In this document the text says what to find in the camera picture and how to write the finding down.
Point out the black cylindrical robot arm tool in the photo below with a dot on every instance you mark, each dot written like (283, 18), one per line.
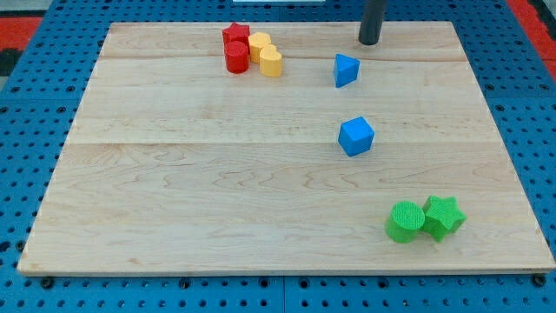
(371, 21)

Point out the blue triangle block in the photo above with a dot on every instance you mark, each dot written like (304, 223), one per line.
(346, 70)

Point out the blue cube block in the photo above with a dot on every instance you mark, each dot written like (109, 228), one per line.
(356, 136)

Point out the light wooden board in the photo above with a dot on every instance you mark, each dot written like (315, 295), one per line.
(175, 167)

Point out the yellow heart block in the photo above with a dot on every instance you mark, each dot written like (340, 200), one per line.
(270, 60)

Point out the red cylinder block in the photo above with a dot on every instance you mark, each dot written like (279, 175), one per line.
(236, 57)

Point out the yellow hexagon block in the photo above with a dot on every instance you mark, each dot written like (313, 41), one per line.
(257, 42)

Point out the red star block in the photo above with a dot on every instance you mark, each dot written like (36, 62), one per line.
(236, 32)

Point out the green cylinder block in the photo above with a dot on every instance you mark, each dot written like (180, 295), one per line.
(404, 222)

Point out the green star block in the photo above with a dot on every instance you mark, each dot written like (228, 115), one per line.
(442, 217)

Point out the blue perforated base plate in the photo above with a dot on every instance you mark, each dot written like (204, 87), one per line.
(40, 99)

